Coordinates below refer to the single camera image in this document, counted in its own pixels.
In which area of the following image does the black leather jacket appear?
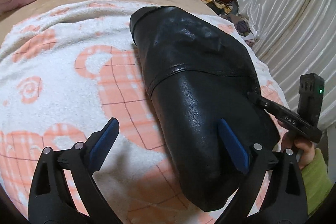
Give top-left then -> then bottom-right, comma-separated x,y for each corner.
130,6 -> 280,211

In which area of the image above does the person's right hand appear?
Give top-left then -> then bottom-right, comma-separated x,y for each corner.
277,121 -> 315,170

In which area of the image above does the green sleeve forearm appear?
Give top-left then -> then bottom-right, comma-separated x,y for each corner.
301,148 -> 334,216

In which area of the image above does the white blanket with pink pattern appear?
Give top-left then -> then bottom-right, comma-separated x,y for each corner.
0,0 -> 289,224

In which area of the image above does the white striped satin curtain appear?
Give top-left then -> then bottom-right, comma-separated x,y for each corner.
238,0 -> 335,130

